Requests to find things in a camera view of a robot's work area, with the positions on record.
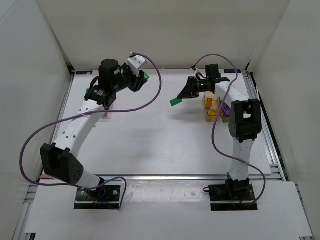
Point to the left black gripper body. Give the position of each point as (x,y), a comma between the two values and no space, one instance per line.
(137,82)

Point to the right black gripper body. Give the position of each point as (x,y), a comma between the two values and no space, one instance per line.
(191,87)

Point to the red round flower lego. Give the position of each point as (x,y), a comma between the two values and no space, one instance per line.
(146,75)

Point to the yellow rounded lego brick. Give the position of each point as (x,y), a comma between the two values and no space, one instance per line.
(208,102)

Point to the purple flower lego piece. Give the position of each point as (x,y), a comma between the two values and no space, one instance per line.
(227,111)

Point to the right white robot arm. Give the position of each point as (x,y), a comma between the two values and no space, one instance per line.
(244,124)

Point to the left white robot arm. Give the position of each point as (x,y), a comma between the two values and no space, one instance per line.
(59,159)

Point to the amber transparent container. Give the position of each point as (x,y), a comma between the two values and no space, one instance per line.
(215,106)

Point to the smoky grey transparent container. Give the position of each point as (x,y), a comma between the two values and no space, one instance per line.
(225,119)

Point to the blue container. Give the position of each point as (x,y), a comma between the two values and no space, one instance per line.
(87,90)

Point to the clear transparent container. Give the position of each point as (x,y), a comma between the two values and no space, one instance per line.
(106,117)

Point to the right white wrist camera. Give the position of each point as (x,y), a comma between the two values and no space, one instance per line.
(196,72)

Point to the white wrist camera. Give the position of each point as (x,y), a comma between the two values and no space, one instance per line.
(196,72)
(136,64)

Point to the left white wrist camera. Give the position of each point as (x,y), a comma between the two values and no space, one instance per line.
(136,64)

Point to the aluminium table frame rail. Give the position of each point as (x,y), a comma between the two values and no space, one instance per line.
(272,149)

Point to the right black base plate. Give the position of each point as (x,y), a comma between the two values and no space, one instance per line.
(223,199)

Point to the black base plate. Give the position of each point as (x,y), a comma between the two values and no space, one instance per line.
(109,197)
(223,199)

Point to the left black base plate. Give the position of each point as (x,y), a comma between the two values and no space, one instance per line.
(109,197)

